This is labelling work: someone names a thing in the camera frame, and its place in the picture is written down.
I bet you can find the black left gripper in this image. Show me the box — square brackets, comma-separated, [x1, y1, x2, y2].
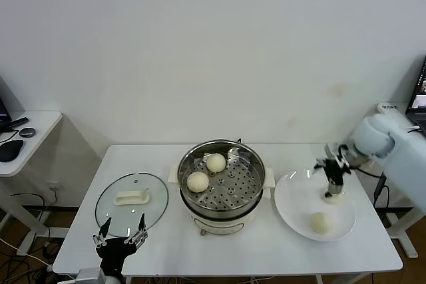
[93, 213, 149, 277]

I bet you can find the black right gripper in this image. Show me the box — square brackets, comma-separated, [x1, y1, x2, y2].
[323, 158, 347, 199]

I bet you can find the white steamed baozi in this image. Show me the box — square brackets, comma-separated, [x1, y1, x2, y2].
[319, 190, 343, 206]
[186, 171, 210, 194]
[206, 153, 228, 174]
[310, 212, 333, 233]

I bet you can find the glass lid with cream handle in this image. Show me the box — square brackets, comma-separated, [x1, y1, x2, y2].
[95, 172, 170, 237]

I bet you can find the steel steamer pot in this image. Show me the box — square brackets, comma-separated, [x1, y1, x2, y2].
[168, 167, 277, 237]

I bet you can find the perforated steel steamer basket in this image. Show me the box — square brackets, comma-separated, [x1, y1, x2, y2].
[178, 140, 267, 217]

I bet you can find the round white plate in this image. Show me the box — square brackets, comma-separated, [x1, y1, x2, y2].
[274, 170, 357, 242]

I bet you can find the white side desk with laptop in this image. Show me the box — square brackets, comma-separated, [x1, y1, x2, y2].
[376, 102, 426, 260]

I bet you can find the open black laptop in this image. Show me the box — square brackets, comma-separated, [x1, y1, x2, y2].
[406, 54, 426, 134]

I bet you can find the white side desk with mouse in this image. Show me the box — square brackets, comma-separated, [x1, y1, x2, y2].
[0, 110, 63, 255]

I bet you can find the black computer mouse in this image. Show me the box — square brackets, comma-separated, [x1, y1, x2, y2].
[0, 139, 25, 162]

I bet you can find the black remote stick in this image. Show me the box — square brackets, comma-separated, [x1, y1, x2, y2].
[6, 116, 30, 130]

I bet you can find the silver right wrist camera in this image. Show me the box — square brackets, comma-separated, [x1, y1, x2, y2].
[324, 143, 345, 160]

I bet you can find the black cable with adapter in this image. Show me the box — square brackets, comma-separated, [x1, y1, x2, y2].
[373, 167, 390, 228]

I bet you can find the black looping floor cable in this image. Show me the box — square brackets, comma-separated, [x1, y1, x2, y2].
[9, 192, 51, 241]

